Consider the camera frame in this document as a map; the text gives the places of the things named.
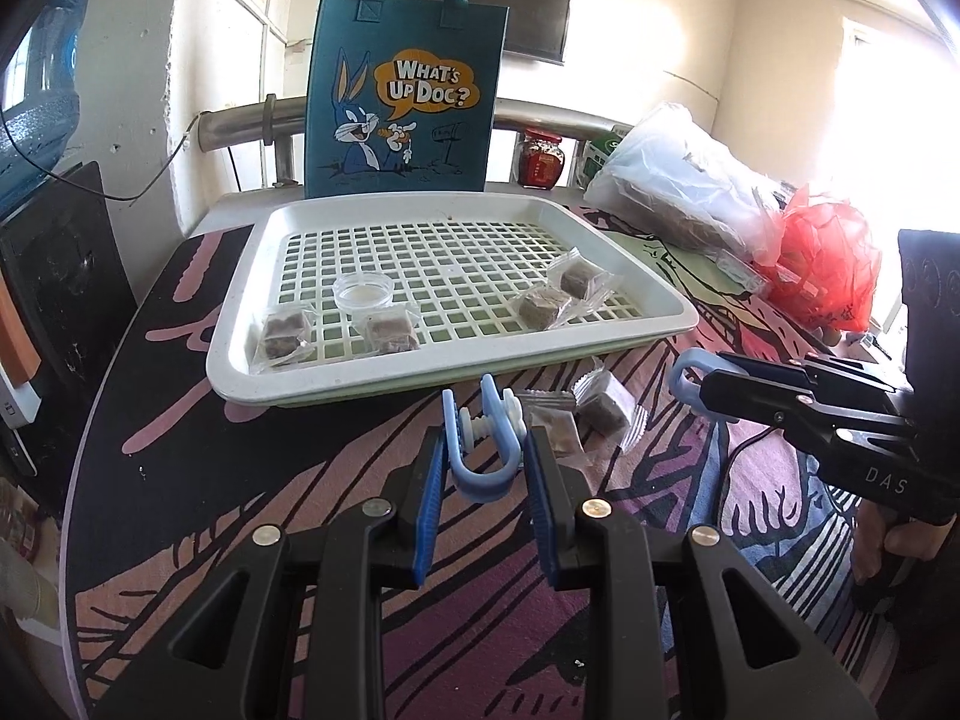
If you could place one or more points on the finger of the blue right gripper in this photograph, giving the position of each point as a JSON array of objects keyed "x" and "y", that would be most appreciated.
[
  {"x": 785, "y": 400},
  {"x": 765, "y": 371}
]

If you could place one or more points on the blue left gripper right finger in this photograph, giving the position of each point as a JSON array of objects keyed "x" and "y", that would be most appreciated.
[{"x": 554, "y": 488}]

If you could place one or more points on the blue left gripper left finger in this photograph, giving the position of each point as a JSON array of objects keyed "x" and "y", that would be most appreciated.
[{"x": 424, "y": 501}]

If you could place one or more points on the light blue plastic clip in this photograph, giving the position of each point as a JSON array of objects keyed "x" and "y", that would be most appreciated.
[{"x": 686, "y": 391}]

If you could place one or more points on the light blue U clip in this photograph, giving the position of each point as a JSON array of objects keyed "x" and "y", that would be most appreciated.
[{"x": 502, "y": 421}]

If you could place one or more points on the brown snack packet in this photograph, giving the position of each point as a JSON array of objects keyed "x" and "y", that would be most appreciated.
[
  {"x": 543, "y": 308},
  {"x": 555, "y": 411},
  {"x": 607, "y": 406},
  {"x": 581, "y": 278},
  {"x": 389, "y": 329},
  {"x": 286, "y": 337}
]

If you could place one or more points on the right hand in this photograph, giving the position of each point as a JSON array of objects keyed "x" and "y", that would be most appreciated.
[{"x": 874, "y": 539}]

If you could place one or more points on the cartoon print bedsheet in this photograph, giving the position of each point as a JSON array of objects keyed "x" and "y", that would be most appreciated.
[{"x": 170, "y": 477}]

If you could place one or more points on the red plastic bag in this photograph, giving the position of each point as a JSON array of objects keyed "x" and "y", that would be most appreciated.
[{"x": 827, "y": 272}]

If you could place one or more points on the clear plastic bag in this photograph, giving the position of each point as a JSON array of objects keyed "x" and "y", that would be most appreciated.
[{"x": 670, "y": 177}]

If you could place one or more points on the clear round dish left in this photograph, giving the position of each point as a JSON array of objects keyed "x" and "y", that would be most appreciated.
[{"x": 362, "y": 291}]

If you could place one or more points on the white perforated plastic tray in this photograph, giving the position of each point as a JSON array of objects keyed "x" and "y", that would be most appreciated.
[{"x": 460, "y": 257}]

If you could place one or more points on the red sauce jar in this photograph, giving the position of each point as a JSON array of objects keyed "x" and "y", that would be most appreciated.
[{"x": 540, "y": 159}]

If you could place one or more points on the blue Bugs Bunny tote bag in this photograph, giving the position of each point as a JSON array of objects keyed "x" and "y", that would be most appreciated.
[{"x": 401, "y": 96}]

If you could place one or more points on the black water dispenser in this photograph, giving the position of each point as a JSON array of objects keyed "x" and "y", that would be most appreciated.
[{"x": 65, "y": 276}]

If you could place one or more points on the blue water jug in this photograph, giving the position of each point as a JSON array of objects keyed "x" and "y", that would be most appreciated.
[{"x": 41, "y": 106}]

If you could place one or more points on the metal bed rail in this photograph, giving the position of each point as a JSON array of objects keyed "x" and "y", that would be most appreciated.
[{"x": 275, "y": 122}]

